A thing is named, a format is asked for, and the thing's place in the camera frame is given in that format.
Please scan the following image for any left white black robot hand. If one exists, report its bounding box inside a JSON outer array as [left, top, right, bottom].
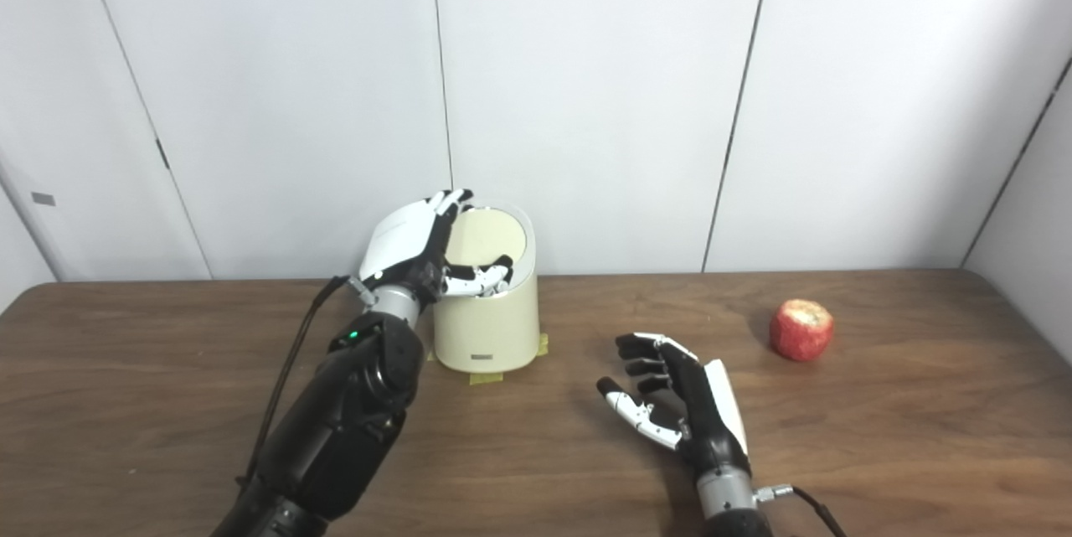
[[358, 188, 514, 303]]

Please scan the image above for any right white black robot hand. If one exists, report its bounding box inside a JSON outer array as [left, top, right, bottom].
[[596, 333, 752, 478]]

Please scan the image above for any cream round bin lid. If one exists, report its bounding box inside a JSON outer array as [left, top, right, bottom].
[[444, 208, 528, 270]]

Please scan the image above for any cream-colored bin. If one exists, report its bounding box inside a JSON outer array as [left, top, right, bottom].
[[431, 202, 541, 373]]

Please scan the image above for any red apple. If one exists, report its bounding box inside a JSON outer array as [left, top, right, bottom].
[[769, 299, 835, 363]]

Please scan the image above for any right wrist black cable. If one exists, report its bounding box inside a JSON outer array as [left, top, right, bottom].
[[754, 483, 847, 537]]

